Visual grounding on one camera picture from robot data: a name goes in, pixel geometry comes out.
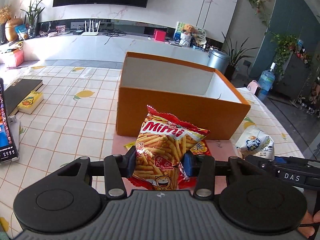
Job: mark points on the black notebook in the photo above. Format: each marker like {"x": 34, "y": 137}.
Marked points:
{"x": 17, "y": 91}

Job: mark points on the white marble tv console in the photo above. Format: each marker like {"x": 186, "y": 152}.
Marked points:
{"x": 104, "y": 48}

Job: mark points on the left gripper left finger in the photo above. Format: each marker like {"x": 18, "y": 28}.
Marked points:
{"x": 117, "y": 167}

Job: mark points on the red Mimi fries packet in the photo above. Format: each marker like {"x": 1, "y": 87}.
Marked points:
{"x": 162, "y": 142}

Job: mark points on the yellow America chips packet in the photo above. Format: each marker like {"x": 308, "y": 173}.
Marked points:
{"x": 129, "y": 145}

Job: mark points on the teddy bear in white wrap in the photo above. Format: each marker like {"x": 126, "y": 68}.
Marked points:
{"x": 186, "y": 35}

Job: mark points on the hanging ivy plant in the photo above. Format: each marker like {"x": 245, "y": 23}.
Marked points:
{"x": 290, "y": 21}

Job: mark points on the tall potted plant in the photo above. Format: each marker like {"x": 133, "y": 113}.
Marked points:
{"x": 236, "y": 53}

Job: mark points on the green plant in glass vase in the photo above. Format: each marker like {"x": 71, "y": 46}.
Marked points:
{"x": 33, "y": 13}

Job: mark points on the person's right hand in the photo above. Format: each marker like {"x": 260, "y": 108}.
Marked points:
{"x": 307, "y": 228}

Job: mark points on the white wifi router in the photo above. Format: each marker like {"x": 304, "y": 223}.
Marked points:
{"x": 90, "y": 31}

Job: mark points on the pink small heater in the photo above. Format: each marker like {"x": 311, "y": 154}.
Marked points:
{"x": 254, "y": 88}

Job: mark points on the golden round vase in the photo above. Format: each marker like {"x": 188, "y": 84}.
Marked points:
{"x": 10, "y": 31}

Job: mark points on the blue water bottle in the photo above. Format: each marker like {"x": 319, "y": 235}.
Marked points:
{"x": 266, "y": 81}

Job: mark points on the white storage box pink front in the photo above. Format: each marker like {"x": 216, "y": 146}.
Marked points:
{"x": 13, "y": 57}

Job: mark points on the smartphone with lit screen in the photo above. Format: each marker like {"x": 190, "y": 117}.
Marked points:
{"x": 9, "y": 150}

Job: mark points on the yellow duck tissue pack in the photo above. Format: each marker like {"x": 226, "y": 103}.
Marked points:
{"x": 30, "y": 102}

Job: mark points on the orange cardboard box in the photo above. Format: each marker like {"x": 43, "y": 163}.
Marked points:
{"x": 192, "y": 92}

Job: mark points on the silver pedal trash bin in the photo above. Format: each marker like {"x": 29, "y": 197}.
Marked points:
{"x": 218, "y": 60}

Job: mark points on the dried yellow flower bunch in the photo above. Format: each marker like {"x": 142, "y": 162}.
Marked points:
{"x": 5, "y": 14}

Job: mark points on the lemon print checked tablecloth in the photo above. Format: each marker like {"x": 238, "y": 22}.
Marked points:
{"x": 77, "y": 117}

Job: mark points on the dark cabinet with ornaments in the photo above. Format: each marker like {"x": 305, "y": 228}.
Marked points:
{"x": 300, "y": 81}

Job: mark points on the white green snack packet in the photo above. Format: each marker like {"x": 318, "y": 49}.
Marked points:
{"x": 254, "y": 141}

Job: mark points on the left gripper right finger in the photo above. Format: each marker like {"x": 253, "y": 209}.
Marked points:
{"x": 202, "y": 167}

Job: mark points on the red box on console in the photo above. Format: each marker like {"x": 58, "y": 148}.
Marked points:
{"x": 159, "y": 35}

